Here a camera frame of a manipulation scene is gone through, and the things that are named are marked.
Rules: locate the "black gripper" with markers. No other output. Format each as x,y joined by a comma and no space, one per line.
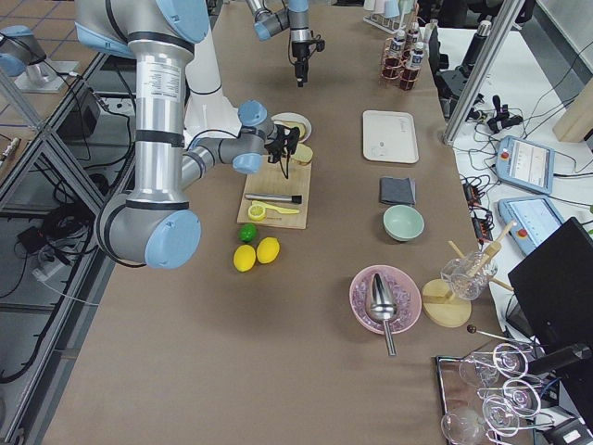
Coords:
283,149
298,49

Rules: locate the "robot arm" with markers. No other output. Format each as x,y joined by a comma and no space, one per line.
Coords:
293,17
152,225

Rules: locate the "cream serving tray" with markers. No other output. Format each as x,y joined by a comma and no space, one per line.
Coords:
389,136

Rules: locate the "glass tray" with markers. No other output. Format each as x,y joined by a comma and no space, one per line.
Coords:
454,392

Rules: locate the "white plate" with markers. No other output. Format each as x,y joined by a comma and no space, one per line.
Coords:
294,120

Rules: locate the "wooden cutting board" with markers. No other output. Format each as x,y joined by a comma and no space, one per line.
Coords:
270,180

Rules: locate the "lemon half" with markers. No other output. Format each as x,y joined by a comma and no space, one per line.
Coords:
256,212

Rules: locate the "drink bottle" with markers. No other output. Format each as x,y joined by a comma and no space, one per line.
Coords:
415,61
413,34
395,49

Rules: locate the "green lime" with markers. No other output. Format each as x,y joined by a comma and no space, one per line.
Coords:
248,232

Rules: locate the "pink cup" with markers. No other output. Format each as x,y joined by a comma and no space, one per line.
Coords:
378,7

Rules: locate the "white cup rack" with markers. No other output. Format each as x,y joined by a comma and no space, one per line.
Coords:
408,9

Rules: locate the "blue cup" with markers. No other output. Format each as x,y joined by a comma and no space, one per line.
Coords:
391,9

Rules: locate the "grey folded cloth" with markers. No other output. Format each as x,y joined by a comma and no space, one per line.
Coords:
397,191

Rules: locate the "green bowl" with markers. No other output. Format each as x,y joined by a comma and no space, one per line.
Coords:
403,223

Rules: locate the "black thermos bottle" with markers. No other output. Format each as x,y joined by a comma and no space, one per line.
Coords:
475,47

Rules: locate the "steel scoop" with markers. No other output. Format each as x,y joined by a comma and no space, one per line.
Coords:
380,307

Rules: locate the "pink bowl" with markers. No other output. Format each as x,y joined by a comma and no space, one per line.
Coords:
405,293

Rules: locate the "glass mug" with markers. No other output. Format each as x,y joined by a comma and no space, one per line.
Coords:
465,279

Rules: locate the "wooden mug tree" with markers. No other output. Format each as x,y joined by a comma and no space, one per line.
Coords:
441,305

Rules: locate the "blue teach pendant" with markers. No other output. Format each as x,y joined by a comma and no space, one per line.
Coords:
525,164
536,219

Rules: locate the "wine glass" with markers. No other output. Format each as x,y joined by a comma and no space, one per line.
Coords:
482,368
495,422
521,395

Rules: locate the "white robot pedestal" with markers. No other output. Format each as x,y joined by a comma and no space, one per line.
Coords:
208,113

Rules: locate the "copper wire bottle rack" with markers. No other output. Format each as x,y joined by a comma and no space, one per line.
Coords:
396,76

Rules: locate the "black camera stand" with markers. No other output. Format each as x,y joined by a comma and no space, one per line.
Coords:
449,83

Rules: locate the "aluminium frame post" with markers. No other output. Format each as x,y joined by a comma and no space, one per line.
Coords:
509,11

